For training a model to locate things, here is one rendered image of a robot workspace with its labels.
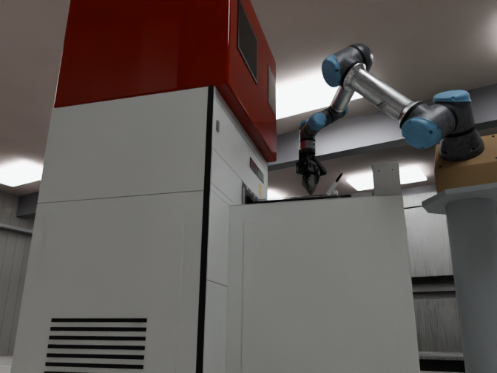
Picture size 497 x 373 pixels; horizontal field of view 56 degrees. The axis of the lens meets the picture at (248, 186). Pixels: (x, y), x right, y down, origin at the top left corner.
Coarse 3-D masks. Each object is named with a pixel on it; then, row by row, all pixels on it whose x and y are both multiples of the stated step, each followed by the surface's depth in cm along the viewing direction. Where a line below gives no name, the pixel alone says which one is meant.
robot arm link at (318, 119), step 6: (318, 114) 211; (324, 114) 214; (330, 114) 215; (312, 120) 210; (318, 120) 210; (324, 120) 211; (330, 120) 215; (306, 126) 216; (312, 126) 212; (318, 126) 210; (324, 126) 213; (306, 132) 219; (312, 132) 216
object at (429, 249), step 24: (432, 192) 614; (408, 216) 625; (432, 216) 609; (408, 240) 617; (432, 240) 601; (432, 264) 593; (432, 312) 578; (456, 312) 563; (432, 336) 571; (456, 336) 556; (432, 360) 567; (456, 360) 554
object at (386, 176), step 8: (376, 168) 171; (384, 168) 170; (392, 168) 169; (376, 176) 170; (384, 176) 169; (392, 176) 168; (376, 184) 169; (384, 184) 168; (392, 184) 168; (400, 184) 167; (376, 192) 168; (384, 192) 167; (392, 192) 167; (400, 192) 166
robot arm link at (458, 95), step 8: (440, 96) 161; (448, 96) 159; (456, 96) 157; (464, 96) 158; (448, 104) 158; (456, 104) 158; (464, 104) 158; (456, 112) 157; (464, 112) 159; (472, 112) 161; (456, 120) 157; (464, 120) 160; (472, 120) 162; (456, 128) 161; (464, 128) 161
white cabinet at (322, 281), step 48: (240, 240) 171; (288, 240) 165; (336, 240) 161; (384, 240) 156; (240, 288) 165; (288, 288) 160; (336, 288) 156; (384, 288) 152; (240, 336) 160; (288, 336) 155; (336, 336) 151; (384, 336) 147
